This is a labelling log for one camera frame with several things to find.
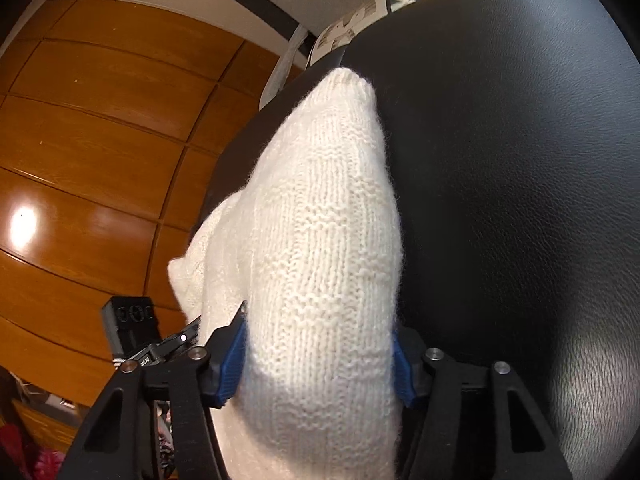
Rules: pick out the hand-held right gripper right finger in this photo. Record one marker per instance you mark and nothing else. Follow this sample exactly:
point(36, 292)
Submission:
point(402, 375)

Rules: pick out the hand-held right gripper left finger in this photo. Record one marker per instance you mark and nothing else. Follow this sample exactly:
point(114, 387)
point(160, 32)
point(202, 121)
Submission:
point(230, 362)

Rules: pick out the cream knit sweater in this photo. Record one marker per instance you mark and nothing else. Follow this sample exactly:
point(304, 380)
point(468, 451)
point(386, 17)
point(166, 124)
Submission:
point(320, 235)

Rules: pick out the person's left forearm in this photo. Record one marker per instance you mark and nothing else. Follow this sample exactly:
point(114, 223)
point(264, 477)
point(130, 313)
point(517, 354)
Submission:
point(164, 440)

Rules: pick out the red patterned cloth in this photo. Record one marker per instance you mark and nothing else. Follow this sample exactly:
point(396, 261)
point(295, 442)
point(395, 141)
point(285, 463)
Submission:
point(25, 455)

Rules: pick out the geometric pattern cushion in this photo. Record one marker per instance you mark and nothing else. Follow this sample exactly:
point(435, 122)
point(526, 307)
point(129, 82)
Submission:
point(350, 25)

